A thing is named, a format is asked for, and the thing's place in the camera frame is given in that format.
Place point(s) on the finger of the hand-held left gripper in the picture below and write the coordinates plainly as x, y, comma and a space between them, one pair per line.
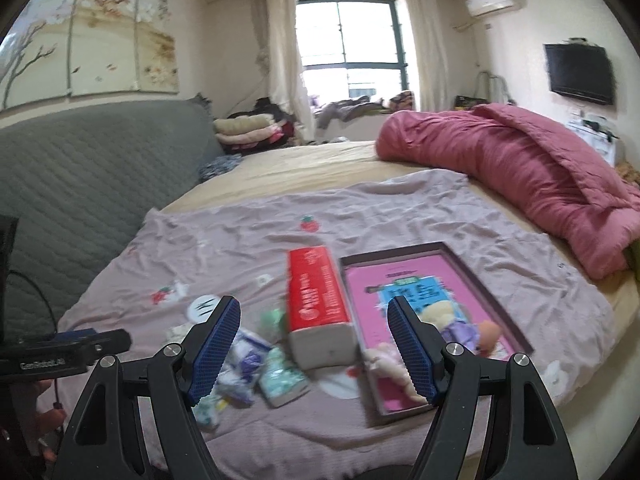
112, 344

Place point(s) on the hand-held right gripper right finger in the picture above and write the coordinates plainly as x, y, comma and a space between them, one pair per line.
410, 352

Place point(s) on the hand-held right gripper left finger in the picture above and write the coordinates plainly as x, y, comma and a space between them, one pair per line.
215, 352

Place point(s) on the white plastic bottle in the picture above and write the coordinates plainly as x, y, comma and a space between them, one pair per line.
200, 306

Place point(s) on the peach round-headed doll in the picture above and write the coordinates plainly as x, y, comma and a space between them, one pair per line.
489, 334

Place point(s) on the person's left hand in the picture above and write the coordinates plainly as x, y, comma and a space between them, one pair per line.
45, 410

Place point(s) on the white purple plastic packet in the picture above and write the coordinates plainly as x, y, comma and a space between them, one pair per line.
250, 355

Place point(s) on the white leaf-print tissue packet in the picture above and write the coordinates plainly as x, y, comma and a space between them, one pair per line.
207, 412

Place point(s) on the pink picture book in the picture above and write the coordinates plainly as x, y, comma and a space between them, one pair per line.
370, 305

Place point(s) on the mint green tissue packet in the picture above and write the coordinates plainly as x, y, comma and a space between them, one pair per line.
282, 377

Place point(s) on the red tissue pack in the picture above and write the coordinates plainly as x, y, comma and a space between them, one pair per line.
315, 295

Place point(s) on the lilac printed blanket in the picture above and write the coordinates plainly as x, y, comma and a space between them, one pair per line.
400, 210

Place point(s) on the gray quilted headboard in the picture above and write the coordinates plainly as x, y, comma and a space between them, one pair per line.
100, 185

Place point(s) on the blue patterned cloth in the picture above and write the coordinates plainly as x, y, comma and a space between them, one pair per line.
220, 167

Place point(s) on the pink quilt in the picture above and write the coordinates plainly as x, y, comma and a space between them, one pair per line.
525, 175

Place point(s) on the stack of folded clothes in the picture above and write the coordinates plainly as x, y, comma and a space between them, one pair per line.
245, 130

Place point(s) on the pile of dark clothes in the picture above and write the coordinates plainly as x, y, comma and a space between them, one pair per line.
355, 110

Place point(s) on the white metal rack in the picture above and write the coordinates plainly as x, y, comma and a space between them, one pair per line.
495, 85

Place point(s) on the cluttered white cabinet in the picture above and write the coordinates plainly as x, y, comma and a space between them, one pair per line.
595, 135

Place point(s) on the cream curtain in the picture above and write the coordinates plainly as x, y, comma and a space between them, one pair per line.
280, 60
425, 45

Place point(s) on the window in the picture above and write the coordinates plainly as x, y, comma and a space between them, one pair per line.
350, 45

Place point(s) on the white air conditioner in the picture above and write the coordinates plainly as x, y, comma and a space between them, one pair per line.
492, 2

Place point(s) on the flower wall painting panel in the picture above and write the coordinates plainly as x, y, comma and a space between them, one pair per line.
157, 35
102, 30
35, 50

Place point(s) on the black wall television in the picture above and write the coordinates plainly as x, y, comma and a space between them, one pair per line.
580, 72

